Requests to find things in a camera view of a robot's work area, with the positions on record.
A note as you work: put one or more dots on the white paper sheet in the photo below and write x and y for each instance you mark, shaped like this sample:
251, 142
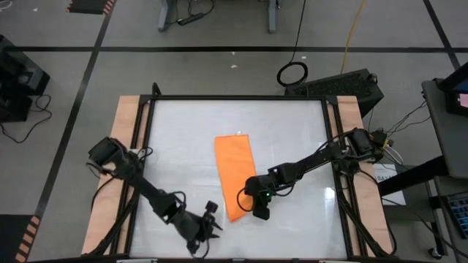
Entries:
391, 179

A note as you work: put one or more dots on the black equipment stack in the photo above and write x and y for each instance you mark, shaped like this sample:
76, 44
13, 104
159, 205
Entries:
18, 84

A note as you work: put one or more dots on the grey desk leg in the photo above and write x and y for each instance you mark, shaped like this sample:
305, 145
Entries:
163, 16
272, 16

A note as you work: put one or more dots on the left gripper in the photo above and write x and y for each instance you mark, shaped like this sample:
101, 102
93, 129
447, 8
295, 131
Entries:
195, 230

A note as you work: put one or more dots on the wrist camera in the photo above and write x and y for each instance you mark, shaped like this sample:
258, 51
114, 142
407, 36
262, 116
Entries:
262, 211
211, 207

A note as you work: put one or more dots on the black table frame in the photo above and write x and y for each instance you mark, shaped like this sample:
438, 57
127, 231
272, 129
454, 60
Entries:
237, 97

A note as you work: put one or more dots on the tan wooden side board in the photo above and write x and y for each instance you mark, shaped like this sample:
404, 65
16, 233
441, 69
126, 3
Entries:
122, 120
349, 109

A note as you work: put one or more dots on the black power strip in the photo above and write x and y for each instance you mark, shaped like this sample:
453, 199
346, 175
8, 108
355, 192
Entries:
190, 19

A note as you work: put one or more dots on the orange towel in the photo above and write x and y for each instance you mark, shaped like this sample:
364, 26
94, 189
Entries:
234, 164

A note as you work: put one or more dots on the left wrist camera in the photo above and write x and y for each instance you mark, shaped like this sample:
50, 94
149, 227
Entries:
211, 207

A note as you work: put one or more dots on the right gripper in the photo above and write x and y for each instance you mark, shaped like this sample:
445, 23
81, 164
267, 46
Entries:
257, 186

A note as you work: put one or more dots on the black perforated box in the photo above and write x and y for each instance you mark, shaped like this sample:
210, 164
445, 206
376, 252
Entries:
336, 87

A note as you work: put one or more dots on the black orange striped mat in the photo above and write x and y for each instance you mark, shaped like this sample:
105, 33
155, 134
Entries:
14, 237
89, 5

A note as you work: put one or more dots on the black cart beam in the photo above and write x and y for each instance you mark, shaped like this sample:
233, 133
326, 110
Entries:
413, 175

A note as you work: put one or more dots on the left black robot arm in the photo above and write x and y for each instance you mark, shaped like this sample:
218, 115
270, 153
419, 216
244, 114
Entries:
146, 186

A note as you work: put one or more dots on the black keyboard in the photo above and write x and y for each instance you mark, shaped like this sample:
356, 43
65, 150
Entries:
459, 215

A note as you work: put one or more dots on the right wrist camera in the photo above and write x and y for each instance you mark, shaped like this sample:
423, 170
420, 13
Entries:
262, 211

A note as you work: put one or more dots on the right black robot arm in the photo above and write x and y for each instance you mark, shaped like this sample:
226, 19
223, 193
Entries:
314, 159

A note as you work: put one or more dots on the black monitor with screen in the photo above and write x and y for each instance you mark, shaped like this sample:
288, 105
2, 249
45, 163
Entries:
457, 91

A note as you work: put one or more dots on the grey cart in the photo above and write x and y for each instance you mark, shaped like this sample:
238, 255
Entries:
446, 131

